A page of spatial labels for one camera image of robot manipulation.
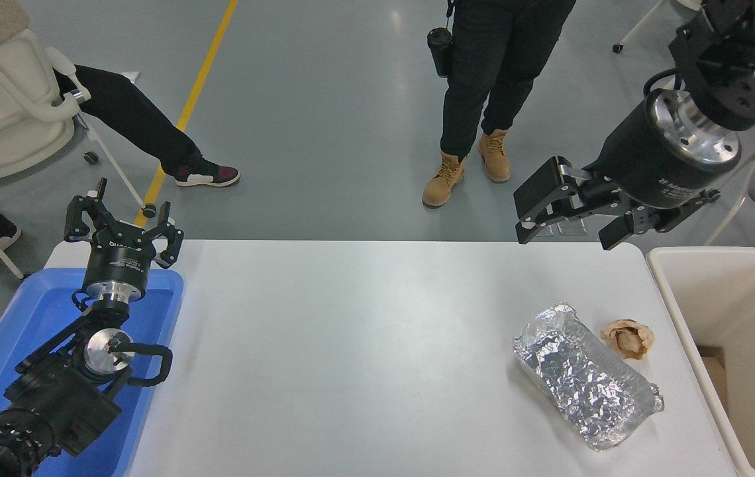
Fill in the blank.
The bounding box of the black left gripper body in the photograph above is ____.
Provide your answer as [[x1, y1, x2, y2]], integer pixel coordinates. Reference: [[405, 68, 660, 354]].
[[83, 222, 162, 288]]

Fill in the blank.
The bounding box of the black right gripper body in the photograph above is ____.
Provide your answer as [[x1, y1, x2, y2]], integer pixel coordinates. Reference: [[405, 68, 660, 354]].
[[586, 91, 739, 209]]

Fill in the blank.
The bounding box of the foil plate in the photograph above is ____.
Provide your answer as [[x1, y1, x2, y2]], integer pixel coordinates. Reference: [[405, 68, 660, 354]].
[[513, 302, 665, 452]]

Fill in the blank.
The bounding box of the blue plastic tray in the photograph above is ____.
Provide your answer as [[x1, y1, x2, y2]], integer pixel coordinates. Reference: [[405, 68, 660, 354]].
[[0, 267, 185, 477]]

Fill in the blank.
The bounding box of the crumpled tan paper ball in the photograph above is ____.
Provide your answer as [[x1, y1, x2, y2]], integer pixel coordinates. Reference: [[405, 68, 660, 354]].
[[601, 319, 655, 361]]

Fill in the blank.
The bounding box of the seated person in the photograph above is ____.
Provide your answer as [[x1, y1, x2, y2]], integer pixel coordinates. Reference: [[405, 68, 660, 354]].
[[0, 0, 241, 286]]

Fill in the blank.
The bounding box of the white office chair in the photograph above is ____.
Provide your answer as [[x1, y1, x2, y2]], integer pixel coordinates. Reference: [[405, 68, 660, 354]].
[[0, 30, 157, 219]]

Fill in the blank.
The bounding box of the standing person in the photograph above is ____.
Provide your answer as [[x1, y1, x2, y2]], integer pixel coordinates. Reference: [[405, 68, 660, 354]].
[[423, 0, 578, 208]]

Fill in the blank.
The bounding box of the large pale bin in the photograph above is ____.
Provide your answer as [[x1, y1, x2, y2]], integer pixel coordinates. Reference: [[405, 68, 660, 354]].
[[646, 246, 755, 477]]

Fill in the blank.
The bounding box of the brown cardboard piece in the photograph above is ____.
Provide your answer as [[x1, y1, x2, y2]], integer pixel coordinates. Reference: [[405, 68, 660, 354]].
[[699, 344, 729, 415]]

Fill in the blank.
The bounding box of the black tumbler with strap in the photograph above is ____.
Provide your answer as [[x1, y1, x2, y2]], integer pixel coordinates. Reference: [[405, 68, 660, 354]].
[[427, 0, 456, 78]]

